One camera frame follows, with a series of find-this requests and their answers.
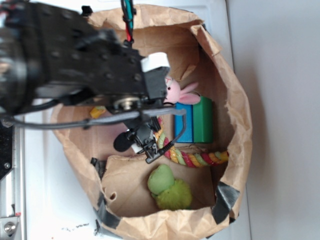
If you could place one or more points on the pink plush bunny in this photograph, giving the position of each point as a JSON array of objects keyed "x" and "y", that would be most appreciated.
[{"x": 177, "y": 95}]

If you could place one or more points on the green plush toy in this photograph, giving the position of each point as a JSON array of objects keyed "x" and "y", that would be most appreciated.
[{"x": 168, "y": 192}]

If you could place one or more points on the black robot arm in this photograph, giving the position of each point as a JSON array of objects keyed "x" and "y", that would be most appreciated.
[{"x": 51, "y": 55}]

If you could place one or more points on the blue wooden block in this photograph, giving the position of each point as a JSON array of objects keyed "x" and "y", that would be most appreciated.
[{"x": 187, "y": 136}]

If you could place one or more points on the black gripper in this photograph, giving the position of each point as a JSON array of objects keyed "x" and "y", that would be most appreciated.
[{"x": 118, "y": 77}]

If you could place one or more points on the black metal bracket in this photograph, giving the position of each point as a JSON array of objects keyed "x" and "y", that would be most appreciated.
[{"x": 6, "y": 150}]

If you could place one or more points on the brown paper bag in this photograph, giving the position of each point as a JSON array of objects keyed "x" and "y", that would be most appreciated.
[{"x": 116, "y": 183}]

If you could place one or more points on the green wooden block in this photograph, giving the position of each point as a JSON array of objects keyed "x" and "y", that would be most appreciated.
[{"x": 203, "y": 121}]

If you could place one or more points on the aluminium frame rail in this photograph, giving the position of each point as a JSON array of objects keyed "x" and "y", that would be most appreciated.
[{"x": 13, "y": 191}]

